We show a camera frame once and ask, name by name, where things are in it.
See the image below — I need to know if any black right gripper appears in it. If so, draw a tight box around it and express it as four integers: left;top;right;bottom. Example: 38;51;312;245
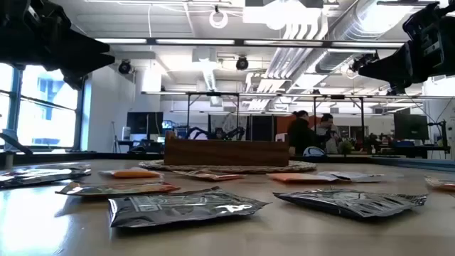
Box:
358;0;455;95

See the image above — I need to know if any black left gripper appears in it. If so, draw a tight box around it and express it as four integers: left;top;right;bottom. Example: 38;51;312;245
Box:
0;0;116;91

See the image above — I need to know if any orange white tea packet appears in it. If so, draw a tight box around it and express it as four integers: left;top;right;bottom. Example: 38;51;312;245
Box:
98;166;164;179
266;171;341;184
317;171;405;184

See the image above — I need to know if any yellow mango tea packet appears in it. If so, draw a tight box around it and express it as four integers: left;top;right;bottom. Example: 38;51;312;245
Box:
424;176;455;193
173;169;247;182
55;181;181;198

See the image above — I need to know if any black blackcurrant tea packet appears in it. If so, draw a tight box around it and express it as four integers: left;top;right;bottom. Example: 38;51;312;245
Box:
272;188;429;220
0;164;92;189
108;186;272;228

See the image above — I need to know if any wooden tea organizer box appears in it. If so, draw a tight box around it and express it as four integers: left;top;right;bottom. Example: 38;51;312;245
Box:
164;130;290;167

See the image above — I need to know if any ceiling light strip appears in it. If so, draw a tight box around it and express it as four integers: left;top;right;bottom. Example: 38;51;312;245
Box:
331;41;405;49
155;38;235;46
95;38;148;45
243;39;323;47

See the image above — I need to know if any black computer monitor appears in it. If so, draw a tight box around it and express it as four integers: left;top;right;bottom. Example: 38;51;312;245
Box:
126;112;164;135
393;113;430;142

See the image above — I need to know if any dark background desk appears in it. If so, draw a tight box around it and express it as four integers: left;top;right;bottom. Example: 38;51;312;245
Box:
369;142;452;160

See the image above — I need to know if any small background potted plant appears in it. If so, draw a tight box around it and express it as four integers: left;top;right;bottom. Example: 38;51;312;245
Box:
338;140;353;156

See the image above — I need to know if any person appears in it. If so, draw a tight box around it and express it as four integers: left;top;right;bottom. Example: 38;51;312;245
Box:
286;110;320;156
315;112;343;155

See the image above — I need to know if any white blue round object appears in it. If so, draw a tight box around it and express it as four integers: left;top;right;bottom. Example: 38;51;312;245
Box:
302;145;327;158

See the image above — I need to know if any dark diagonal bar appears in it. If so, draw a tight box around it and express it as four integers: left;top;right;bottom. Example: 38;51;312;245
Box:
0;132;36;156

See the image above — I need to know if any orange partition panel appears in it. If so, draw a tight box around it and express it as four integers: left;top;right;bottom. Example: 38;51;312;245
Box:
275;115;296;135

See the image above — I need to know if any black partition panel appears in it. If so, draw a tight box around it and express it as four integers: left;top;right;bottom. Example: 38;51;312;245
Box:
250;115;275;142

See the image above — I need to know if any round woven wicker mat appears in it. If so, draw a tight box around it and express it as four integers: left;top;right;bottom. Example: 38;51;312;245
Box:
138;159;318;175

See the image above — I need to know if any silver ventilation duct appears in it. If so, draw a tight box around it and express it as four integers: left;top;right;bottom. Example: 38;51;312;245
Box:
314;0;422;74

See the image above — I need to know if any black background rig frame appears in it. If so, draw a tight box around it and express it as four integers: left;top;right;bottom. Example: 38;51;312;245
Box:
141;91;367;143

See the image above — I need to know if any black metal table frame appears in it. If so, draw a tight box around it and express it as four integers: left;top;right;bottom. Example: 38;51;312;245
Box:
0;151;455;172

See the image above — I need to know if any white ceiling ring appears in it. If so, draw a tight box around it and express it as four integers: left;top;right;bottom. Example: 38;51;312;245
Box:
208;9;229;29

